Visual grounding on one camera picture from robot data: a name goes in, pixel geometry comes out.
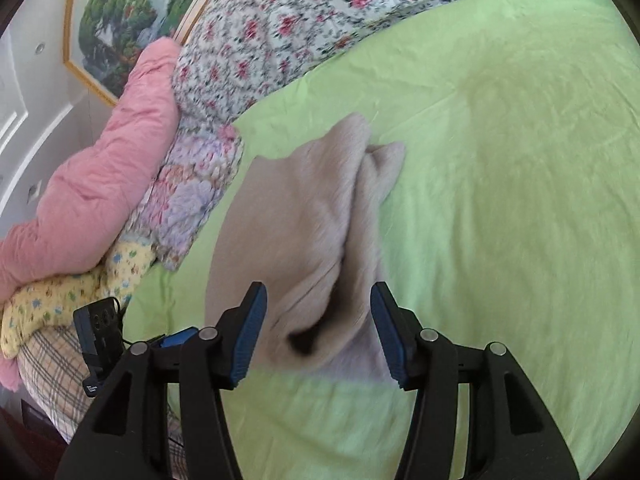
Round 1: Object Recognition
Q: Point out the framed landscape painting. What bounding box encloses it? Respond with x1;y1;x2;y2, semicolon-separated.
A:
62;0;236;107

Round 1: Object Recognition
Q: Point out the white pink-flowered quilt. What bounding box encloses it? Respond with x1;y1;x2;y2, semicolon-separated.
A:
172;0;588;128

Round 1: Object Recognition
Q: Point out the beige knit sweater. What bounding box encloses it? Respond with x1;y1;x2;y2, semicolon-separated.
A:
205;112;407;381

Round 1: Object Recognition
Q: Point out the green bed sheet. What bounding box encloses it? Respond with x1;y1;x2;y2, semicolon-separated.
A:
117;0;640;480

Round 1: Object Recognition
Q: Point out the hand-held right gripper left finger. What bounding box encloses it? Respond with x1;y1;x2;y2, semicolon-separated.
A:
54;281;268;480

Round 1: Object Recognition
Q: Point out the pink quilt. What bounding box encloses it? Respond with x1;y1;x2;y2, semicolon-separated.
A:
0;37;182;392

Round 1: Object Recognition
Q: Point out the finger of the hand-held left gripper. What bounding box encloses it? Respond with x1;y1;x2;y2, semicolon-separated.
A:
149;326;200;352

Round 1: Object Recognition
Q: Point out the pastel floral cloth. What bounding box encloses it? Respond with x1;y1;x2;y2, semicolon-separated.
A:
122;122;246;273

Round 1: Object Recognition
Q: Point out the yellow floral cloth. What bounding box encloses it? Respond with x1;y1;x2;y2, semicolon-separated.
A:
0;241;156;360

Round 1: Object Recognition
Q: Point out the plaid pillow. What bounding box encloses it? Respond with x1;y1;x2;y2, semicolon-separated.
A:
17;324;186;471

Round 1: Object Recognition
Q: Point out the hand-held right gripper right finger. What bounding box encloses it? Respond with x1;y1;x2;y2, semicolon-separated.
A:
370;281;581;480

